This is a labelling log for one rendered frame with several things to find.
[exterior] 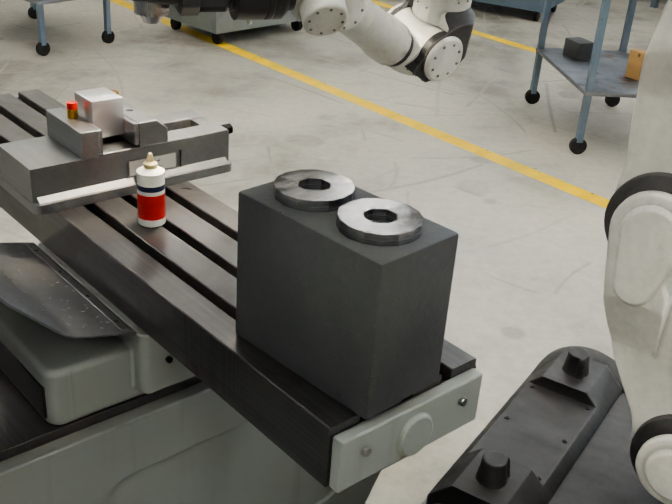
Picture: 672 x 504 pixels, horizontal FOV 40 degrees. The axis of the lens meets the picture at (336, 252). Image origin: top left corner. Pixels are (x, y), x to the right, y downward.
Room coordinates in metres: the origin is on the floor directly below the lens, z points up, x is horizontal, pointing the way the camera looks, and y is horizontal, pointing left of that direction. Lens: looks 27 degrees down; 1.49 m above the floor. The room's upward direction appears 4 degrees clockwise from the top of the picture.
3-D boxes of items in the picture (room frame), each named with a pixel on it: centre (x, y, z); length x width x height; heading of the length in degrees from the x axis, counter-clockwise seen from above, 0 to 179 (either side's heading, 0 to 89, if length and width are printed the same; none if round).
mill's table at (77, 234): (1.28, 0.31, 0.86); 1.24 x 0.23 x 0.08; 42
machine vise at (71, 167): (1.38, 0.36, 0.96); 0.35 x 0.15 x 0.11; 132
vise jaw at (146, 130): (1.39, 0.34, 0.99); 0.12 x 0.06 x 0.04; 42
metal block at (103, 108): (1.36, 0.38, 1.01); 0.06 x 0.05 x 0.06; 42
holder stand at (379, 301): (0.89, -0.01, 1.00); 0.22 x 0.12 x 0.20; 46
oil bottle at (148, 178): (1.21, 0.27, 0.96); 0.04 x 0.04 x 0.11
